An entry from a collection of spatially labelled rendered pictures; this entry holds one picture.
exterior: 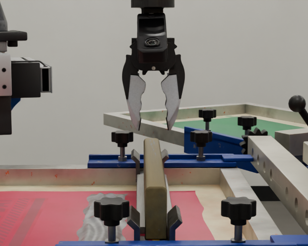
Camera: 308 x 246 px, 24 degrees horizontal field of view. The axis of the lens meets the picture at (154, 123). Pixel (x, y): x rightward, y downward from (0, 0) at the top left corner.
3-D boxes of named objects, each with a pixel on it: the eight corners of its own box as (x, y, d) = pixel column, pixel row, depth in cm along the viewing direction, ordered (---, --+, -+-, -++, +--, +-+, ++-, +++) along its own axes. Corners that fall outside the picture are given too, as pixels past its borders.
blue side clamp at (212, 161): (87, 192, 143) (87, 158, 142) (89, 187, 148) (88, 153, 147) (236, 192, 144) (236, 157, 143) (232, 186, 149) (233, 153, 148)
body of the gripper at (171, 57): (174, 71, 122) (174, 0, 121) (177, 75, 114) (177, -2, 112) (129, 71, 122) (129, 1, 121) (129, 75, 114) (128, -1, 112)
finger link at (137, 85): (139, 126, 122) (149, 73, 121) (139, 132, 116) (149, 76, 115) (121, 123, 122) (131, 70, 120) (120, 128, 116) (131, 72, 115)
